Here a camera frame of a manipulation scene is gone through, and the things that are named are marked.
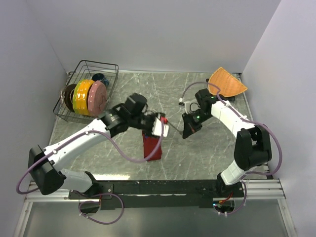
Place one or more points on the dark brown plate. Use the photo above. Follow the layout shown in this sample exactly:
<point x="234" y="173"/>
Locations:
<point x="66" y="97"/>

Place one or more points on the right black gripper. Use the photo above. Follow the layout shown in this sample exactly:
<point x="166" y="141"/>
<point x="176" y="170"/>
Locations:
<point x="190" y="128"/>

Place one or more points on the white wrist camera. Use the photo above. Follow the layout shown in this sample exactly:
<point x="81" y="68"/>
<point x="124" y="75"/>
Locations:
<point x="160" y="126"/>
<point x="185" y="105"/>

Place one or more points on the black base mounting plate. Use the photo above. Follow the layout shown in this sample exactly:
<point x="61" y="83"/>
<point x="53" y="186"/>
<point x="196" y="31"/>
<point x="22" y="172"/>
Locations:
<point x="159" y="193"/>

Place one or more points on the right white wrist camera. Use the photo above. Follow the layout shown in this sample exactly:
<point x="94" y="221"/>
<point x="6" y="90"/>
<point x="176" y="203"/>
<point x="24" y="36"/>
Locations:
<point x="185" y="105"/>

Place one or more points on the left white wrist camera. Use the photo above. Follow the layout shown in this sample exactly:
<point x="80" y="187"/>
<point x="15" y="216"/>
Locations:
<point x="160" y="126"/>

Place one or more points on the yellow green plate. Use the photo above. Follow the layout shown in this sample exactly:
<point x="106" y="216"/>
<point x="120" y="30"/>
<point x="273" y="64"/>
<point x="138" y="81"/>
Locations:
<point x="81" y="95"/>

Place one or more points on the orange woven fan basket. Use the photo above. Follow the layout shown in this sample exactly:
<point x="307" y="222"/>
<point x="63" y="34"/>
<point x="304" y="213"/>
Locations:
<point x="229" y="85"/>

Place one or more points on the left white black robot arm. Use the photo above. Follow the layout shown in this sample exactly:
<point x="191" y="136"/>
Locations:
<point x="47" y="166"/>

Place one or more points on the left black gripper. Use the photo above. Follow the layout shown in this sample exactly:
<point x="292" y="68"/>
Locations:
<point x="148" y="132"/>

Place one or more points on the black wire dish rack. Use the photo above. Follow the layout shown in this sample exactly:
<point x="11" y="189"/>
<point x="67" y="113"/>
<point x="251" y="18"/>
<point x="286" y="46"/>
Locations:
<point x="85" y="69"/>

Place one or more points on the aluminium extrusion rail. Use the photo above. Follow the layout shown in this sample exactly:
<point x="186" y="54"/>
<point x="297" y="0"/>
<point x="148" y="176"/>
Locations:
<point x="256" y="190"/>

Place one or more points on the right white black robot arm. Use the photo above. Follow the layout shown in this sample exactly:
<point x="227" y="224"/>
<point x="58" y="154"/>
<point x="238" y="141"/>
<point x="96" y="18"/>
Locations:
<point x="252" y="147"/>

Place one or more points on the dark teal mug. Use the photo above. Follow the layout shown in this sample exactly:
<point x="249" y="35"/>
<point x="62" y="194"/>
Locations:
<point x="100" y="77"/>

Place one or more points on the pink dotted plate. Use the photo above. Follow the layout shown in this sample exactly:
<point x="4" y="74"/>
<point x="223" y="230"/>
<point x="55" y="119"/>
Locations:
<point x="97" y="98"/>

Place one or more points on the dark red cloth napkin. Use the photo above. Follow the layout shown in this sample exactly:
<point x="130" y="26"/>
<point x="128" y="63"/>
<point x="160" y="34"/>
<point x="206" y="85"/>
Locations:
<point x="149" y="145"/>

